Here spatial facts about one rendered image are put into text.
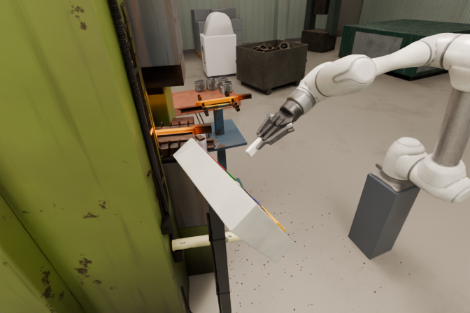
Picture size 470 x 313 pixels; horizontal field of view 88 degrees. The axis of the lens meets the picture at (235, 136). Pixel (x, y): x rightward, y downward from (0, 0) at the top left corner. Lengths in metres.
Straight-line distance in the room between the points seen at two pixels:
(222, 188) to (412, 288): 1.64
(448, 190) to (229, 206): 1.13
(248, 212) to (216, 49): 4.85
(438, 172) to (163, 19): 1.32
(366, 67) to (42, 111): 0.87
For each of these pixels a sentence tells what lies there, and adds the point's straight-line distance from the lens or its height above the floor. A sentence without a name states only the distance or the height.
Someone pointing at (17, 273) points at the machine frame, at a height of 0.82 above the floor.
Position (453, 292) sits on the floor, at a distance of 2.16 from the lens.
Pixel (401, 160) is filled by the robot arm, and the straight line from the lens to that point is 1.57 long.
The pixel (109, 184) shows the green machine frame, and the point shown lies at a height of 1.06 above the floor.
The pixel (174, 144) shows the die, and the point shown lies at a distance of 1.18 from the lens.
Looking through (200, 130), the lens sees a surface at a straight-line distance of 1.24.
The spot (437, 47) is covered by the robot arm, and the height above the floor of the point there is 1.38.
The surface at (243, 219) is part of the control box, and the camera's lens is 0.54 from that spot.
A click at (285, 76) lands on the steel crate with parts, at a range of 4.56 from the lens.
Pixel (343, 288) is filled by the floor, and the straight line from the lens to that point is 1.88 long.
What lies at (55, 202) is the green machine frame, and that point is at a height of 1.02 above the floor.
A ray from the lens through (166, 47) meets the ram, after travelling 0.94.
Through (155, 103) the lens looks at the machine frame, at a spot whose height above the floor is 1.06.
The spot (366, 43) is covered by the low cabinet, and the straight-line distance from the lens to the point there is 6.34.
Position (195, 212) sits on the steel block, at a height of 0.58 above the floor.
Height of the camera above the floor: 1.59
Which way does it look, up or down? 31 degrees down
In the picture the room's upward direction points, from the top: 2 degrees counter-clockwise
